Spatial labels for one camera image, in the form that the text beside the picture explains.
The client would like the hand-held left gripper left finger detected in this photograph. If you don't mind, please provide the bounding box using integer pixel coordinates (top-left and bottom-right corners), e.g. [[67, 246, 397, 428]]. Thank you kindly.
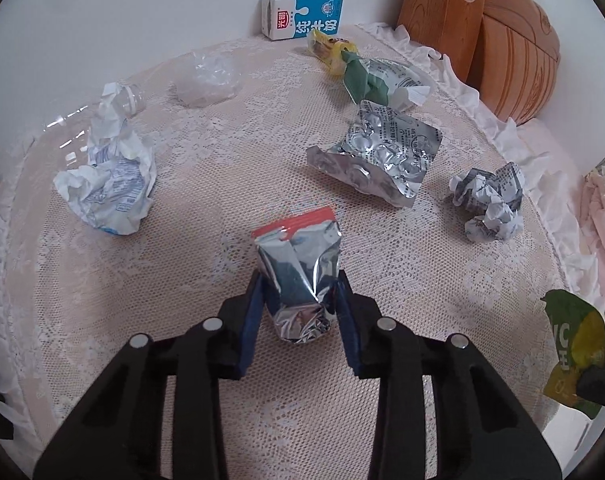
[[32, 270, 269, 480]]

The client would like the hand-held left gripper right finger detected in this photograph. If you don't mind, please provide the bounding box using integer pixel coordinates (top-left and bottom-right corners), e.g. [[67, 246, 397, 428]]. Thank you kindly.
[[333, 270, 564, 480]]

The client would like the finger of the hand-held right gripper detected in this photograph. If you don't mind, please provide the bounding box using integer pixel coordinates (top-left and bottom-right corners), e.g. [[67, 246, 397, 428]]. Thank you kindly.
[[576, 364, 605, 412]]

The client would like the green yellow snack packet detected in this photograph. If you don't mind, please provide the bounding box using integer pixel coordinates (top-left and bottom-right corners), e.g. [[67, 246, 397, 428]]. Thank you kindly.
[[541, 289, 605, 420]]

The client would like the silver foil packet red edge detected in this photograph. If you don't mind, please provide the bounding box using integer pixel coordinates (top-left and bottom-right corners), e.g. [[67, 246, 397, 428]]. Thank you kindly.
[[251, 206, 343, 345]]

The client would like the pink white cloth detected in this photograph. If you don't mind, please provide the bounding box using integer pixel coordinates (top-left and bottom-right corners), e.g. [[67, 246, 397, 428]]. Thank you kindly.
[[578, 165, 605, 313]]

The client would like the silver foil printed bag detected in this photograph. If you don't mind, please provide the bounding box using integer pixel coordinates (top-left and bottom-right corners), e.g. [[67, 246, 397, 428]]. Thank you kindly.
[[306, 100, 444, 208]]

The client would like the crumpled printed paper ball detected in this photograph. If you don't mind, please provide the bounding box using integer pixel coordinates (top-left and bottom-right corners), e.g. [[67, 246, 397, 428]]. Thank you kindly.
[[449, 161, 525, 242]]

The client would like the crumpled white blue-print wrapper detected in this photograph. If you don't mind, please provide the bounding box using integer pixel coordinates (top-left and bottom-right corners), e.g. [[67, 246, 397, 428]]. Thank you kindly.
[[53, 82, 157, 237]]

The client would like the crumpled clear plastic cup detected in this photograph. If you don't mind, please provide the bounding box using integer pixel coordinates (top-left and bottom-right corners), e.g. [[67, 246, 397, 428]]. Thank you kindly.
[[175, 51, 243, 108]]

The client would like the clear plastic bottle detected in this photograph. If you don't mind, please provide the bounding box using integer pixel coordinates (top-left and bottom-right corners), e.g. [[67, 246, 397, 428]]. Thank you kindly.
[[35, 80, 148, 166]]

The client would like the green white snack wrapper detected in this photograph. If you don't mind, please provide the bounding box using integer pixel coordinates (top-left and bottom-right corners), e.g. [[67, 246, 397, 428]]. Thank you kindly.
[[341, 51, 431, 111]]

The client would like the yellow snack wrapper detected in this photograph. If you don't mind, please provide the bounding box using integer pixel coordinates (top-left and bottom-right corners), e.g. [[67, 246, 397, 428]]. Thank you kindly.
[[307, 30, 358, 77]]

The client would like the blue white milk carton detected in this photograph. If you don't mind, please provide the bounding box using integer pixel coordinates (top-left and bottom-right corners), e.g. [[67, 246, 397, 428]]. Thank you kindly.
[[260, 0, 344, 41]]

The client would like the dark wooden chair back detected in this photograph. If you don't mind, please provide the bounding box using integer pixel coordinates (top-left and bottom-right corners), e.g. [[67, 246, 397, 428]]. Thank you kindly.
[[461, 0, 561, 126]]

